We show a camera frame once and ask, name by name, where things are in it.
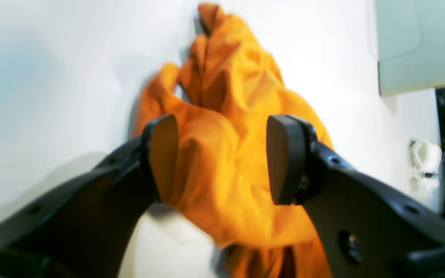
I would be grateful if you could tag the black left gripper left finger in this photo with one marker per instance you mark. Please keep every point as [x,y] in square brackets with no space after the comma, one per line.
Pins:
[81,228]

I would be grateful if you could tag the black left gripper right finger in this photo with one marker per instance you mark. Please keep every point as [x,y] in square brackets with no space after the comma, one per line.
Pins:
[367,228]

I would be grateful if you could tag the orange t-shirt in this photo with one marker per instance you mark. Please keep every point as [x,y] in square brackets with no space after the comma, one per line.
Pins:
[222,97]

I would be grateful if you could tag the pale green side table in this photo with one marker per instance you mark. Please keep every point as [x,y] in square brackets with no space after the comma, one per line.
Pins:
[411,45]

